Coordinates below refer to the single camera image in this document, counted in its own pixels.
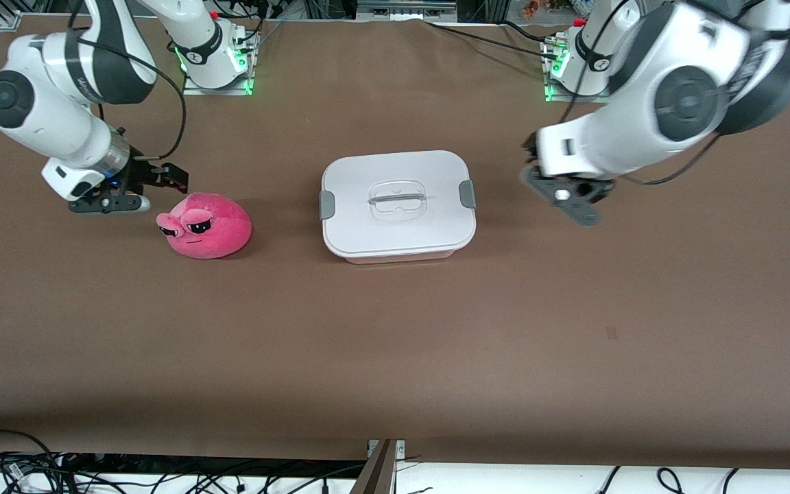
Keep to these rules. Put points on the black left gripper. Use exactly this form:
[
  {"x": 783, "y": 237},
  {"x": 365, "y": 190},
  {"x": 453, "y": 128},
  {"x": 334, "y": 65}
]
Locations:
[{"x": 531, "y": 147}]

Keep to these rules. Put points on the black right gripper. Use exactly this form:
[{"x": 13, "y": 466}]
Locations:
[{"x": 138, "y": 173}]

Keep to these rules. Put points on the pink plush toy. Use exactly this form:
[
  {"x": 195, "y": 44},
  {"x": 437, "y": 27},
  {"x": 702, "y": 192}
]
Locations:
[{"x": 213, "y": 230}]

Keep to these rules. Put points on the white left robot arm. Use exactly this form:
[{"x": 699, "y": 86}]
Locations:
[{"x": 642, "y": 130}]

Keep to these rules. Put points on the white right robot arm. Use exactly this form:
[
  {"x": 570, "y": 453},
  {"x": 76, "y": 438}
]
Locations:
[{"x": 38, "y": 116}]

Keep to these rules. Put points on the white plastic box base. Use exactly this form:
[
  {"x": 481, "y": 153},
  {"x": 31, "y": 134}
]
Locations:
[{"x": 402, "y": 259}]

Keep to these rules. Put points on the grey metal box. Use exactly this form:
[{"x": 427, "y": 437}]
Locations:
[{"x": 405, "y": 8}]

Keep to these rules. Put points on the brown paper table cover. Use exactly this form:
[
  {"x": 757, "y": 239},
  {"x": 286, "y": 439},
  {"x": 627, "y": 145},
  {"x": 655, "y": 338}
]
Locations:
[{"x": 395, "y": 343}]

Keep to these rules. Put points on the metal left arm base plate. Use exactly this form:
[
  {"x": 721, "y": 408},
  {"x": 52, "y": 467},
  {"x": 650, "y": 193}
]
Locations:
[{"x": 553, "y": 92}]

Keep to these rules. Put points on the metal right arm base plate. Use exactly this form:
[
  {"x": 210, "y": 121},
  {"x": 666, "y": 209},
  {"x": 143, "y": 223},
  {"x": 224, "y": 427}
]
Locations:
[{"x": 244, "y": 82}]

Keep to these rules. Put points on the aluminium corner bracket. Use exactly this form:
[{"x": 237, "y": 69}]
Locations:
[{"x": 9, "y": 19}]

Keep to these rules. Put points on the small metal bracket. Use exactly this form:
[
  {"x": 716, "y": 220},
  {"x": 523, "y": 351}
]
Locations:
[{"x": 400, "y": 447}]

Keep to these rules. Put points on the brown wooden post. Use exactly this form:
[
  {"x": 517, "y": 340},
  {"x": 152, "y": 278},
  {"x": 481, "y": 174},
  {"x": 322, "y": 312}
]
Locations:
[{"x": 376, "y": 473}]

